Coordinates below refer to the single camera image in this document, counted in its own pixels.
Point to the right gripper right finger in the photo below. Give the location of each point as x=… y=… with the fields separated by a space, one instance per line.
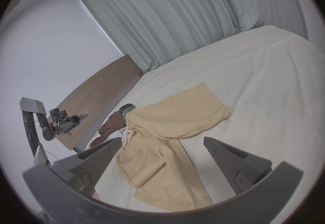
x=236 y=167

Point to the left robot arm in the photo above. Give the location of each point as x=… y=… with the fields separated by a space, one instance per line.
x=42 y=126

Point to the black garment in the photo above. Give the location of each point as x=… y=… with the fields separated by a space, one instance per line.
x=125 y=108

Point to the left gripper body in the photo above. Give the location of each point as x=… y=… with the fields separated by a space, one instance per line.
x=69 y=124

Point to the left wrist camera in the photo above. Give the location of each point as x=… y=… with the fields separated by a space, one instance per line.
x=64 y=113

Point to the bed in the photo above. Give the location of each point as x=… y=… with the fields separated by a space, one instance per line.
x=254 y=78

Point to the green garment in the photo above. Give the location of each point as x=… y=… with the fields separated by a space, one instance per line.
x=128 y=116

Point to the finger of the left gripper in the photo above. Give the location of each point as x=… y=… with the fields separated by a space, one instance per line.
x=82 y=117

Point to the brown garment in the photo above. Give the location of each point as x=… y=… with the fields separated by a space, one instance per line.
x=111 y=124

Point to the beige shorts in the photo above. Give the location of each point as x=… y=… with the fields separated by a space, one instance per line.
x=172 y=126

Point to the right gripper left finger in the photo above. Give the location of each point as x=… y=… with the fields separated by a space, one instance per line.
x=94 y=164

